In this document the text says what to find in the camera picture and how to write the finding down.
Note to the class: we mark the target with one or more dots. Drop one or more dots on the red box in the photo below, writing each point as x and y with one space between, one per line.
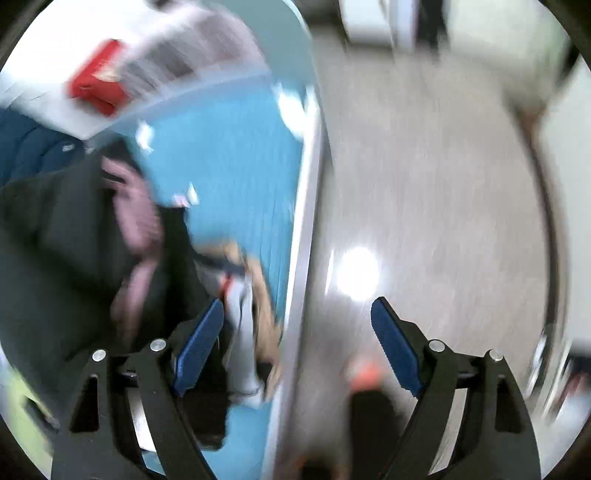
97 83

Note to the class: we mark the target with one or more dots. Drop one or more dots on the dark object with orange patch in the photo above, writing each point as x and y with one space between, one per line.
367 406

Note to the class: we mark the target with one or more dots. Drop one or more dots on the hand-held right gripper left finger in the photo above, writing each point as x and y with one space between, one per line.
198 350

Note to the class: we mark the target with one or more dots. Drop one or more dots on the navy puffer jacket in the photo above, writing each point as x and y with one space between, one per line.
27 147

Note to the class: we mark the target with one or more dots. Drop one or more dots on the white cabinet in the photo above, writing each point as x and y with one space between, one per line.
374 18

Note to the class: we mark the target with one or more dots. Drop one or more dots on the green cloth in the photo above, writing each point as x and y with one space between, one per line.
18 406

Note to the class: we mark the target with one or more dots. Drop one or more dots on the black jacket with pink lining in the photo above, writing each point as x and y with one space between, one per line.
55 244

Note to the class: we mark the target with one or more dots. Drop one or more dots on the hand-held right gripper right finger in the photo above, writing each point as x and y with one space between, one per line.
398 347

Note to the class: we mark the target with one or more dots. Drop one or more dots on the tan and white garment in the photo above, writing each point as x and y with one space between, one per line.
251 314

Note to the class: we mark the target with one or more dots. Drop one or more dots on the blue table with metal edge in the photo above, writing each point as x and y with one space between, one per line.
231 175

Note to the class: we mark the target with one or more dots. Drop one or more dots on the curved metal bar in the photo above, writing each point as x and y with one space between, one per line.
556 258

